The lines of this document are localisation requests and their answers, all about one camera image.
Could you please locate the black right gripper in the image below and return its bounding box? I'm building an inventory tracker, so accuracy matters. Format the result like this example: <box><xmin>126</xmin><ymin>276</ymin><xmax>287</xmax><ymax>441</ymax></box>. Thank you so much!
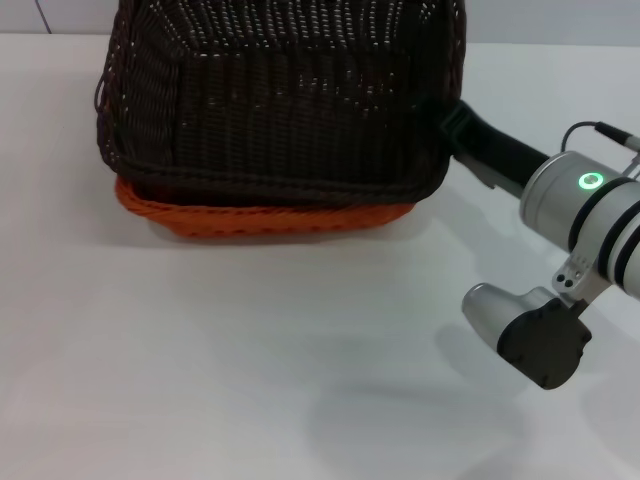
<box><xmin>438</xmin><ymin>99</ymin><xmax>550</xmax><ymax>195</ymax></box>

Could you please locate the dark brown woven basket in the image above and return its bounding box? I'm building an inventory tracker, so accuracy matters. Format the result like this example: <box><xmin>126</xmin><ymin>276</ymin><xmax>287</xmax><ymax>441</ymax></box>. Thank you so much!
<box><xmin>93</xmin><ymin>0</ymin><xmax>469</xmax><ymax>202</ymax></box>

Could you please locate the orange woven plastic basket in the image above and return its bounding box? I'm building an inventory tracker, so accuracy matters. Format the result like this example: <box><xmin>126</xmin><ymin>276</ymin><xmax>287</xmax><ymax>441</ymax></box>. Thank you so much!
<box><xmin>113</xmin><ymin>175</ymin><xmax>414</xmax><ymax>239</ymax></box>

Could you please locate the black cable with metal plug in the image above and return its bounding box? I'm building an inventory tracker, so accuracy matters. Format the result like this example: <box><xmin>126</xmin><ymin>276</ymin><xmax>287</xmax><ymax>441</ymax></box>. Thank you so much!
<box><xmin>559</xmin><ymin>120</ymin><xmax>640</xmax><ymax>177</ymax></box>

